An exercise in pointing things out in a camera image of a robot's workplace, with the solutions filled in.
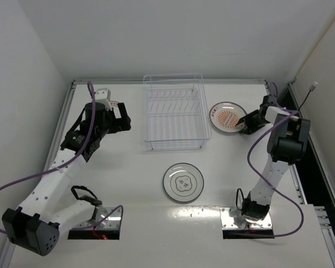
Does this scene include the plate with orange sunburst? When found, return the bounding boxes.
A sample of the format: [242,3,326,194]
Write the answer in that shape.
[209,102,247,134]

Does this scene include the white plate with dark rim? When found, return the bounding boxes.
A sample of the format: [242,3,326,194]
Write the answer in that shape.
[162,162,204,204]

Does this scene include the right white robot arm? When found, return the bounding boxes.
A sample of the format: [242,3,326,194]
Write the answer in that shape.
[237,95,311,221]

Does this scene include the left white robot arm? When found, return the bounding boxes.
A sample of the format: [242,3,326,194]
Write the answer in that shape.
[2,103,131,256]

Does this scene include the plate with green lettering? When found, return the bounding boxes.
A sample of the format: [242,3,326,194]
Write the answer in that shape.
[110,100,119,108]

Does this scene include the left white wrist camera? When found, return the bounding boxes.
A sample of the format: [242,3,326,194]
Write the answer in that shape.
[95,88,111,110]

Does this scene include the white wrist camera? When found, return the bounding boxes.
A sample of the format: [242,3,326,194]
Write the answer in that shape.
[264,106,291,124]
[95,88,111,110]

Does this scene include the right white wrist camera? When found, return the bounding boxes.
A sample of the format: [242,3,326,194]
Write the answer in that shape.
[264,106,291,124]

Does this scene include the white wire dish rack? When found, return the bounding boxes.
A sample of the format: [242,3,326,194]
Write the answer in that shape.
[143,73,212,151]

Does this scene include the right black base cable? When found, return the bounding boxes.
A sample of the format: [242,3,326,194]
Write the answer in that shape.
[235,188,246,216]

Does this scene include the black base cable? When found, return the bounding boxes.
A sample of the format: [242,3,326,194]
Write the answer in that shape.
[235,188,246,216]
[70,184,104,209]

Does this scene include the black cable with white plug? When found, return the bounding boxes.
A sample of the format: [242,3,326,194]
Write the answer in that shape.
[297,81,318,112]

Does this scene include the left black base cable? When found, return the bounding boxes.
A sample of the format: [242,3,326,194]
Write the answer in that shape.
[70,184,104,209]

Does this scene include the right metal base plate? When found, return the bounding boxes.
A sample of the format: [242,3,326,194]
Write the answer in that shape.
[220,207,273,231]

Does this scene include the metal base plate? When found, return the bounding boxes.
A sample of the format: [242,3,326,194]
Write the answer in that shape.
[71,205,124,232]
[220,207,273,231]

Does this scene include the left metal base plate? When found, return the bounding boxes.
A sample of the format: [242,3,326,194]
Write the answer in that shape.
[71,205,124,232]

